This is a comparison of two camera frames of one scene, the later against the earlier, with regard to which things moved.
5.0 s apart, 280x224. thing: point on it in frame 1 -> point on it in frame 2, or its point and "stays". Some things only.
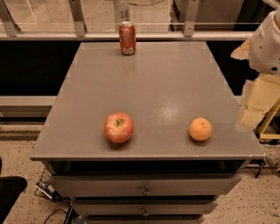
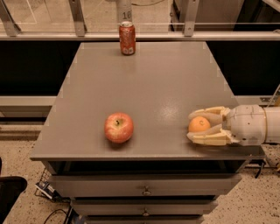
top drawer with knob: (146, 185) stays
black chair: (10, 188) stays
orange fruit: (200, 129) stays
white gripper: (266, 48) -> (246, 124)
